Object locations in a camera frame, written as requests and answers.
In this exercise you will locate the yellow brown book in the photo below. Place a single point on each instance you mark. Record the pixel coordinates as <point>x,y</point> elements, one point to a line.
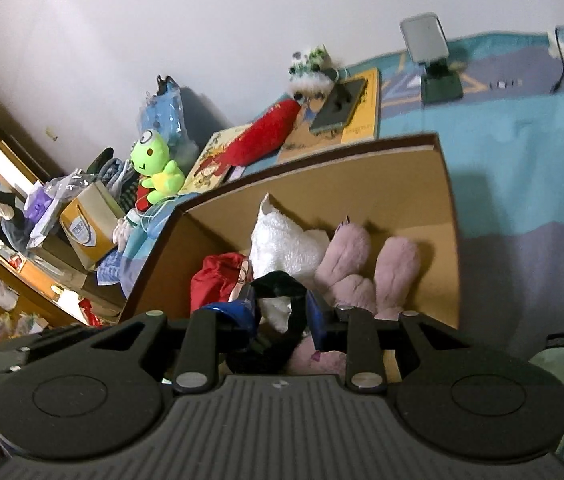
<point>362,121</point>

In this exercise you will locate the illustrated picture book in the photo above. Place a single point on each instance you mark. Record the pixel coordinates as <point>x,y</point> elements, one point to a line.
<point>206,170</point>

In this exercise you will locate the red plastic bag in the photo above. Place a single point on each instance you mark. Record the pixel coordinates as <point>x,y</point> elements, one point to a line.
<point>91,314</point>

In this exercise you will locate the wooden desk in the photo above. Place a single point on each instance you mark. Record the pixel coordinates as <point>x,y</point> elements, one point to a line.
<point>36,280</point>

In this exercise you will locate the red long plush pillow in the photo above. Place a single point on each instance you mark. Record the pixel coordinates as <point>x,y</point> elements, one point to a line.
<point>262,130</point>

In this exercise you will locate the yellow tissue box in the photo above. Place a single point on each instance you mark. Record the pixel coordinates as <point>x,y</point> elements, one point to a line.
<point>86,225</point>

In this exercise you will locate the red cloth bag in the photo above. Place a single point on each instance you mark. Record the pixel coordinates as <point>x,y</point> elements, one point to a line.
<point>211,280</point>

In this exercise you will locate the silver phone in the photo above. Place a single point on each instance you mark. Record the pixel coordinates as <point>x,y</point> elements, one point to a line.
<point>424,35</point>

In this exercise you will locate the pink plush toy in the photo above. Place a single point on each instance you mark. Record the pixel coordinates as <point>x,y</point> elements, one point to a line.
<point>347,255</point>

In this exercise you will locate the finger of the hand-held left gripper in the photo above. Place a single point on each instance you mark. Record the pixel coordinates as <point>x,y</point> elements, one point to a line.
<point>51,341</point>

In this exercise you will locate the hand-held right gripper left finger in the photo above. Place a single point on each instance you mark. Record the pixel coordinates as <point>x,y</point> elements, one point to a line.
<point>232,312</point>

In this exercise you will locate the dark striped cloth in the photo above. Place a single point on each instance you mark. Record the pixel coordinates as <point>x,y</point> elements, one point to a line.
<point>111,170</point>

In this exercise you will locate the white plastic bag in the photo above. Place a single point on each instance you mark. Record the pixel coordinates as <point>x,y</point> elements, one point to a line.
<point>1,294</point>

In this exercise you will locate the small white cloth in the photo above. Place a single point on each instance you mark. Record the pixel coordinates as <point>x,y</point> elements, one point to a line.
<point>124,230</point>

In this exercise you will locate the brown cardboard box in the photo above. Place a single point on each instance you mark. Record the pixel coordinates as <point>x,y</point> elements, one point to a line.
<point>362,185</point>

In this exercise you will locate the green frog plush toy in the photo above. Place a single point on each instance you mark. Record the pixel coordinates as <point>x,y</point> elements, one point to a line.
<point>149,152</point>

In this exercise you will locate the blue bagged plush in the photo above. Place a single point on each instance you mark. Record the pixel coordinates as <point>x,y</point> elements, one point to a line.
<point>164,110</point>

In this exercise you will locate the white green plush toy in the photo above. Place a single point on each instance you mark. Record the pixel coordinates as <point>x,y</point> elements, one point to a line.
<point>312,82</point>

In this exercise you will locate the blue patterned cloth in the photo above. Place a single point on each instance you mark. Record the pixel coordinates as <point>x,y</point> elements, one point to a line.
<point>110,267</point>

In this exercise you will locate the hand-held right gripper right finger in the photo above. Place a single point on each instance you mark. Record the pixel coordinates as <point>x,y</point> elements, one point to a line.
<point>318,320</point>

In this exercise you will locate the purple plastic bag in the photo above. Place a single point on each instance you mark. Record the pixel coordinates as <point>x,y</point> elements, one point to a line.
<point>41,207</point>

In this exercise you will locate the dark smartphone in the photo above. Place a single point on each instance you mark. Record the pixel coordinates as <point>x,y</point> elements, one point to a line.
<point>339,105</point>

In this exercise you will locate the mint green soft item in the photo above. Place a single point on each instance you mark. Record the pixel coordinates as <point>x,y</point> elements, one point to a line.
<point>562,380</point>

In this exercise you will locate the dark green phone stand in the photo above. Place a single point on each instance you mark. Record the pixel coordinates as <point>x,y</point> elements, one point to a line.
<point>442,87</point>

